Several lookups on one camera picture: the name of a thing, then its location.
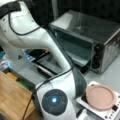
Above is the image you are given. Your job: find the oven glass door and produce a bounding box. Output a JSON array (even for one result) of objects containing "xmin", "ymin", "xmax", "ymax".
[{"xmin": 30, "ymin": 50, "xmax": 89, "ymax": 75}]

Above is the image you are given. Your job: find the silver toaster oven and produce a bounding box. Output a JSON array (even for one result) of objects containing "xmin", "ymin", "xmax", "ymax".
[{"xmin": 49, "ymin": 10, "xmax": 120, "ymax": 74}]

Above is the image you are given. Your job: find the yellow item in drawer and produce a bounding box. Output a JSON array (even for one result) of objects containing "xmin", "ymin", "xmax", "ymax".
[{"xmin": 7, "ymin": 72, "xmax": 18, "ymax": 81}]

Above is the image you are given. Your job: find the pink pan with lid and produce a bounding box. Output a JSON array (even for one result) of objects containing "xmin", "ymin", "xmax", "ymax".
[{"xmin": 82, "ymin": 84, "xmax": 117, "ymax": 111}]

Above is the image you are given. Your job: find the wooden drawer cabinet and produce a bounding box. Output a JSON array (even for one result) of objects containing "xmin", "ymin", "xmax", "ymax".
[{"xmin": 0, "ymin": 71, "xmax": 31, "ymax": 120}]

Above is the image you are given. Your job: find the white induction cooker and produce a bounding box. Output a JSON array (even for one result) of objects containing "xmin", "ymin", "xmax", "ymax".
[{"xmin": 77, "ymin": 81, "xmax": 120, "ymax": 120}]

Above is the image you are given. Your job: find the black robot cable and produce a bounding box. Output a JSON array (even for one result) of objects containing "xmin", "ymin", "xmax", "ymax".
[{"xmin": 24, "ymin": 71, "xmax": 73, "ymax": 120}]

